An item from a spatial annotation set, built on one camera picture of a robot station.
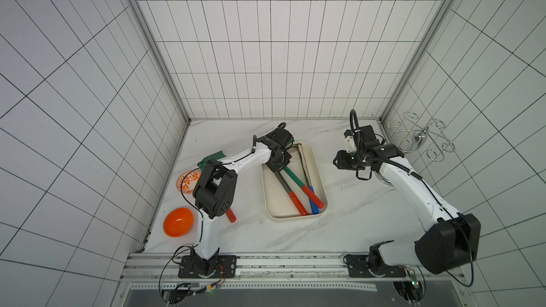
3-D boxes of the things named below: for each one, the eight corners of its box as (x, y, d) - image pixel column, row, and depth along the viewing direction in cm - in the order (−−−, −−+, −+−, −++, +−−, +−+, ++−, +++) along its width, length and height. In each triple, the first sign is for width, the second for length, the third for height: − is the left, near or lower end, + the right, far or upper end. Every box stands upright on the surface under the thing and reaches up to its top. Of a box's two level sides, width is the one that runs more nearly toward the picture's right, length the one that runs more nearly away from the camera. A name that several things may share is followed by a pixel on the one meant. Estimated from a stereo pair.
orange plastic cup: (164, 238, 81) (158, 234, 77) (172, 212, 87) (167, 207, 83) (188, 238, 81) (184, 234, 77) (195, 212, 87) (191, 207, 83)
